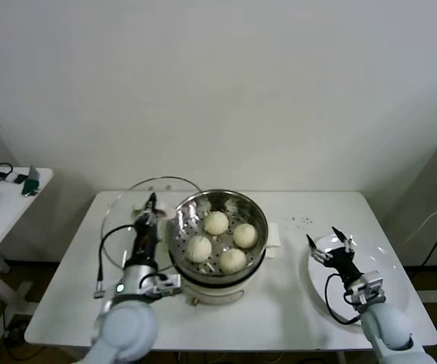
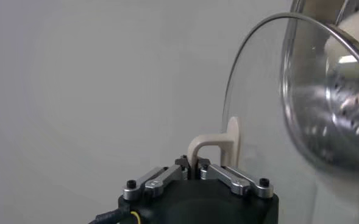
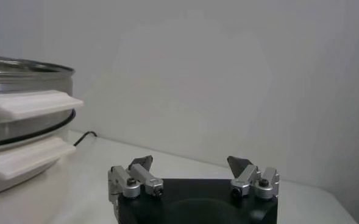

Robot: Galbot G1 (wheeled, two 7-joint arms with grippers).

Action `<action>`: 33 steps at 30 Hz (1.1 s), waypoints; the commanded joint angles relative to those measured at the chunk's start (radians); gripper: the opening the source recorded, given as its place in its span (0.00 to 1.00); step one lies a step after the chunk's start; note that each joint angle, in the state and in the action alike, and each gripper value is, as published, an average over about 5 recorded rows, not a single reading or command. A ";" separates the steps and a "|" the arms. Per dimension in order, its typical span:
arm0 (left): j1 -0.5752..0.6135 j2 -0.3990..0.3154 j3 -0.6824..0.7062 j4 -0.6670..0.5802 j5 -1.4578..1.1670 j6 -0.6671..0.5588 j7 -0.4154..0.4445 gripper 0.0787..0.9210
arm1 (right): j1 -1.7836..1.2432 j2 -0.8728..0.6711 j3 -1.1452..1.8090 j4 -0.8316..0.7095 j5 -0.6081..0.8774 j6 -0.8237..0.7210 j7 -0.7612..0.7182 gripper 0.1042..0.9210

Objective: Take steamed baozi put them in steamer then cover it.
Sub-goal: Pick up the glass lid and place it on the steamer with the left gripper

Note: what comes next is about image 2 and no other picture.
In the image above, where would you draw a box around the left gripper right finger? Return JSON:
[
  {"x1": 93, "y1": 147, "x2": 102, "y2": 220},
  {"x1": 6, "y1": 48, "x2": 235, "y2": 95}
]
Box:
[{"x1": 197, "y1": 157, "x2": 274, "y2": 200}]

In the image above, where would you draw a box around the stainless steel steamer basket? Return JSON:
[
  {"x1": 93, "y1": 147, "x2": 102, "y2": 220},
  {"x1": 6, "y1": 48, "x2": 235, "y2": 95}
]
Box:
[{"x1": 281, "y1": 0, "x2": 359, "y2": 171}]

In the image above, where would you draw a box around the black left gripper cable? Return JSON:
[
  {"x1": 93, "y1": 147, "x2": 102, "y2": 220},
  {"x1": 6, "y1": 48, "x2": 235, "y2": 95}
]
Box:
[{"x1": 89, "y1": 208, "x2": 142, "y2": 224}]

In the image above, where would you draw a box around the round glass pot lid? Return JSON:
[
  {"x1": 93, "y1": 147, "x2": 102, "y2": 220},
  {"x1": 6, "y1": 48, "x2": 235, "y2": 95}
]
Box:
[{"x1": 187, "y1": 12, "x2": 359, "y2": 224}]

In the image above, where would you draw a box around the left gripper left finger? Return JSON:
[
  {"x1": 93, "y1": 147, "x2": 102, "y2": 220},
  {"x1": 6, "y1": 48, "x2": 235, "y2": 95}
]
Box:
[{"x1": 123, "y1": 155, "x2": 188, "y2": 201}]

